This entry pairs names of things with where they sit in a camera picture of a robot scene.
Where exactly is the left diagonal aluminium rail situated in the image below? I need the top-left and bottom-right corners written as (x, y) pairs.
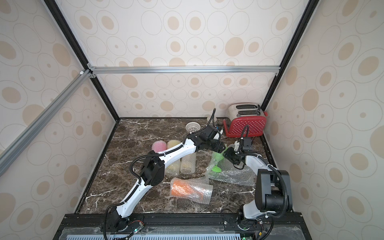
top-left (1, 70), bottom-right (91, 175)

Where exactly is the clear bubble wrap sheet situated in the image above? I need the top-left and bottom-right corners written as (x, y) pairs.
top-left (205, 158), bottom-right (257, 187)

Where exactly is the orange bubble wrapped glass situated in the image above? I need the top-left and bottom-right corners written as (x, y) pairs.
top-left (170, 177), bottom-right (214, 205)

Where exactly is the green wine glass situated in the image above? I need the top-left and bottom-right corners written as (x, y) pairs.
top-left (211, 152), bottom-right (224, 173)

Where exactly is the clear jar with powder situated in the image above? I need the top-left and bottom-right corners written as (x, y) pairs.
top-left (207, 115), bottom-right (217, 127)

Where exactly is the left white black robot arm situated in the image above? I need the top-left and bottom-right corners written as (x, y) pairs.
top-left (103, 125), bottom-right (226, 233)

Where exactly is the red toaster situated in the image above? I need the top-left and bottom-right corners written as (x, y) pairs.
top-left (223, 103), bottom-right (268, 138)

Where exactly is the horizontal aluminium rail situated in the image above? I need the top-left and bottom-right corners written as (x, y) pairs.
top-left (90, 66), bottom-right (281, 75)

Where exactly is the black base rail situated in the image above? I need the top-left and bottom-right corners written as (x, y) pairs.
top-left (54, 213), bottom-right (311, 240)

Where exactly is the beige bubble wrapped glass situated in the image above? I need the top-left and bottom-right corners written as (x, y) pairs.
top-left (180, 153), bottom-right (197, 175)

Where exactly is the pink bubble wrapped glass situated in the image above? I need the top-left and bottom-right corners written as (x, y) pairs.
top-left (152, 141), bottom-right (167, 153)

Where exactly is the yellow bubble wrapped glass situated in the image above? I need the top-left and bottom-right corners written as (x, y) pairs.
top-left (165, 140), bottom-right (181, 177)

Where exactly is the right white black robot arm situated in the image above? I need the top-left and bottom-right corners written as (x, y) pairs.
top-left (224, 137), bottom-right (293, 220)

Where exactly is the white sink strainer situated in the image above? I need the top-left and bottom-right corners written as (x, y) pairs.
top-left (185, 122), bottom-right (201, 133)

